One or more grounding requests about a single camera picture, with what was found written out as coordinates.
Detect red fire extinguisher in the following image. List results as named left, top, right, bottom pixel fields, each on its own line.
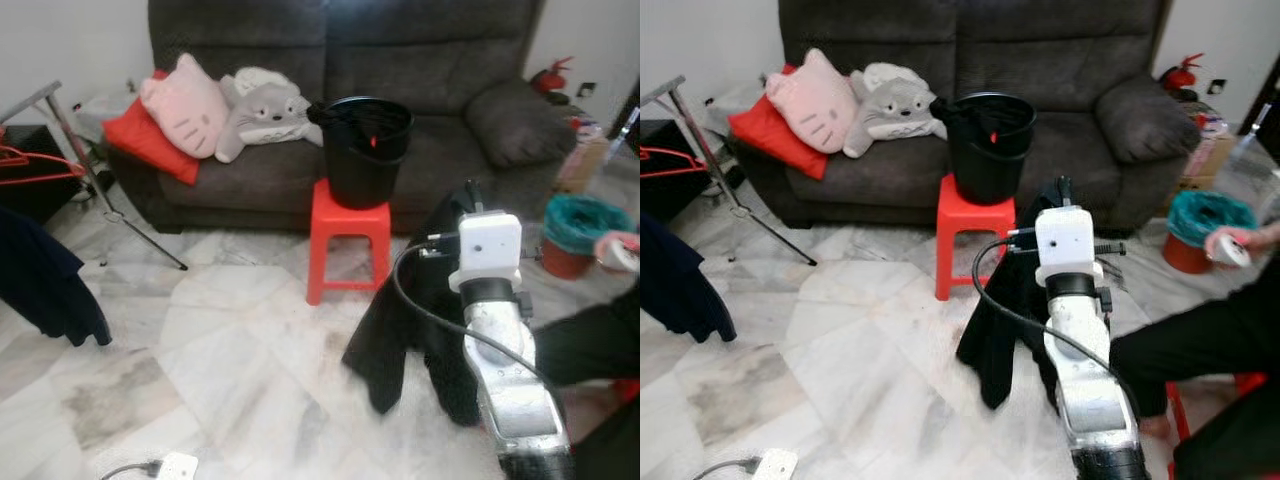
left=530, top=57, right=576, bottom=96
left=1158, top=52, right=1203, bottom=93

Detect teal plastic bag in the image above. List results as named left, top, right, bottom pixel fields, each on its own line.
left=1168, top=190, right=1259, bottom=249
left=543, top=193, right=634, bottom=256

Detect person's black trousers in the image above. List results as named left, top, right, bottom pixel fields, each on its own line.
left=1110, top=285, right=1280, bottom=480
left=535, top=290, right=641, bottom=480

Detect red cushion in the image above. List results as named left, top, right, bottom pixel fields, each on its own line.
left=102, top=70, right=201, bottom=186
left=728, top=65, right=829, bottom=181

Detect black t-shirt white print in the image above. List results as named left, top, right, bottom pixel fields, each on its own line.
left=342, top=180, right=481, bottom=429
left=955, top=178, right=1061, bottom=411

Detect person's hand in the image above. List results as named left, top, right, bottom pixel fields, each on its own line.
left=1205, top=222, right=1280, bottom=269
left=593, top=230, right=641, bottom=269

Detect silver clothes rack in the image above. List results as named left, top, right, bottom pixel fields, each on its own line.
left=0, top=80, right=189, bottom=273
left=640, top=75, right=819, bottom=266

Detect navy t-shirt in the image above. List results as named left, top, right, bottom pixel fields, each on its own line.
left=640, top=212, right=738, bottom=344
left=0, top=205, right=113, bottom=348

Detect dark grey sofa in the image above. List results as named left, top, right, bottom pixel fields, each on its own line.
left=105, top=0, right=601, bottom=236
left=735, top=0, right=1221, bottom=233

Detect grey white creature plush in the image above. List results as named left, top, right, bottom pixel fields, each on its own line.
left=843, top=62, right=949, bottom=159
left=215, top=67, right=326, bottom=164

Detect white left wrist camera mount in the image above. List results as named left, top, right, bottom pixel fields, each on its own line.
left=155, top=452, right=199, bottom=480
left=752, top=448, right=799, bottom=480

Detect open brown cardboard carton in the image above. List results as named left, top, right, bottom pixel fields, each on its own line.
left=555, top=135, right=611, bottom=196
left=1180, top=125, right=1241, bottom=191

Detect pink cat plush cushion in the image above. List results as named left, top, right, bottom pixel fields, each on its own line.
left=138, top=53, right=231, bottom=159
left=765, top=48, right=859, bottom=156

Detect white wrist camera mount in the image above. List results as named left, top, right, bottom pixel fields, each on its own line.
left=155, top=452, right=199, bottom=480
left=447, top=212, right=524, bottom=293
left=752, top=448, right=799, bottom=480
left=1035, top=205, right=1099, bottom=291

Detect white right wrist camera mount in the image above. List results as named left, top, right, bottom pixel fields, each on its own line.
left=447, top=212, right=524, bottom=293
left=1035, top=205, right=1099, bottom=291

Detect red round floor tub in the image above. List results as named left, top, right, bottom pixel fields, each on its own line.
left=1163, top=232, right=1216, bottom=276
left=540, top=240, right=601, bottom=281

